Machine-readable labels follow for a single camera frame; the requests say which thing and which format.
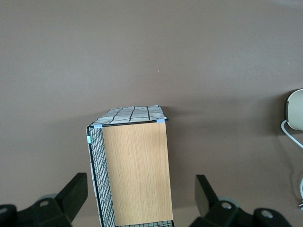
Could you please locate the light wooden shelf board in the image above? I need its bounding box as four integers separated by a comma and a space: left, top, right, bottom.
103, 122, 175, 227

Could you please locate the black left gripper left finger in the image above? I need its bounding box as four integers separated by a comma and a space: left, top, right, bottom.
0, 173, 89, 227

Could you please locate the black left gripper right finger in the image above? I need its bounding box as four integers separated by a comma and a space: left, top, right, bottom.
190, 175, 291, 227

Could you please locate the black wire mesh basket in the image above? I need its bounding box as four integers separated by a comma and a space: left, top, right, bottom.
85, 106, 175, 227

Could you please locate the white two-slot toaster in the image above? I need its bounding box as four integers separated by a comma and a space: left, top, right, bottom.
285, 88, 303, 131

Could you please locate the white toaster power cable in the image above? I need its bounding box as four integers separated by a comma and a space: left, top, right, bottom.
280, 119, 303, 210

